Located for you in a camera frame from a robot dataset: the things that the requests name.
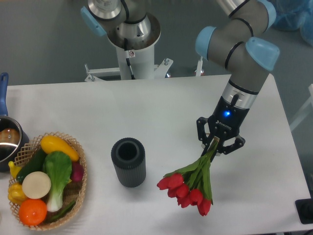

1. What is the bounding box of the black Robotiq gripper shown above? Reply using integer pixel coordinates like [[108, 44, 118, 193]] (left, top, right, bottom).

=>
[[196, 95, 249, 162]]

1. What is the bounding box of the red tulip bouquet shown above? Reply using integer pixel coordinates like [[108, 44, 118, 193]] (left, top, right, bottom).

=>
[[156, 138, 218, 216]]

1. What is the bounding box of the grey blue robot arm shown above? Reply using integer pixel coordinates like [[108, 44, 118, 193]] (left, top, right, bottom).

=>
[[80, 0, 280, 155]]

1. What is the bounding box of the dark grey ribbed vase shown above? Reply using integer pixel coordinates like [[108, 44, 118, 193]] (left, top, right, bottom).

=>
[[111, 138, 146, 188]]

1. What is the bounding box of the black device at edge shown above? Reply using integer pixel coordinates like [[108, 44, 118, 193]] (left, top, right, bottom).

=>
[[295, 198, 313, 224]]

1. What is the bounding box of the blue plastic bag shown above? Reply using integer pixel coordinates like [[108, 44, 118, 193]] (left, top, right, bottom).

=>
[[270, 0, 313, 46]]

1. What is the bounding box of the purple radish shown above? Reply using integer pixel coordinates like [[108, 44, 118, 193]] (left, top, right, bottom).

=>
[[70, 162, 84, 182]]

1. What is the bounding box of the woven wicker basket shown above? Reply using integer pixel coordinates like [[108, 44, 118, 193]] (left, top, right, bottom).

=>
[[14, 132, 87, 231]]

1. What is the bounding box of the green bok choy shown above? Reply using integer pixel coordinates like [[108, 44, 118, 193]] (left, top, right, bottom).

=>
[[43, 151, 72, 212]]

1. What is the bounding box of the green bean pod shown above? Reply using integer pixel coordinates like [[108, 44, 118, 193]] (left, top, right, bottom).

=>
[[45, 201, 76, 223]]

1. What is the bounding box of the yellow squash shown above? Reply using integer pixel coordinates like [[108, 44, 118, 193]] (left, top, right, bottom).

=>
[[40, 135, 79, 162]]

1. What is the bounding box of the dark green cucumber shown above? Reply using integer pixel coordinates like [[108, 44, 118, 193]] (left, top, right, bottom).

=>
[[16, 148, 47, 183]]

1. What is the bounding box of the cream round disc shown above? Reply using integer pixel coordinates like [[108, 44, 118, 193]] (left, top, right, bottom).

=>
[[22, 171, 51, 199]]

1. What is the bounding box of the orange fruit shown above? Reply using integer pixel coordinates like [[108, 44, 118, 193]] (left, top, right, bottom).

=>
[[19, 199, 47, 226]]

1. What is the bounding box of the yellow banana tip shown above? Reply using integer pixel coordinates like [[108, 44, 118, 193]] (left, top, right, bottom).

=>
[[8, 161, 22, 179]]

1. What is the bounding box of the yellow bell pepper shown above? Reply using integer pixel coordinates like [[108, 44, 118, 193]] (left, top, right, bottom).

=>
[[8, 182, 28, 205]]

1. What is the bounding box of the white frame at right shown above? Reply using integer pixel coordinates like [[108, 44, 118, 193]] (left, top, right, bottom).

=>
[[289, 84, 313, 131]]

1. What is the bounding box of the black cable on pedestal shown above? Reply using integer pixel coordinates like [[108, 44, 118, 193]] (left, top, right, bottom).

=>
[[123, 38, 136, 80]]

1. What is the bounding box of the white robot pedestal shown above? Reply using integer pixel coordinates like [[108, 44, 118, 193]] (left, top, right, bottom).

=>
[[84, 12, 205, 83]]

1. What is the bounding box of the blue handled saucepan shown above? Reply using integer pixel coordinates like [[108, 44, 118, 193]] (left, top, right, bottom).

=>
[[0, 72, 29, 172]]

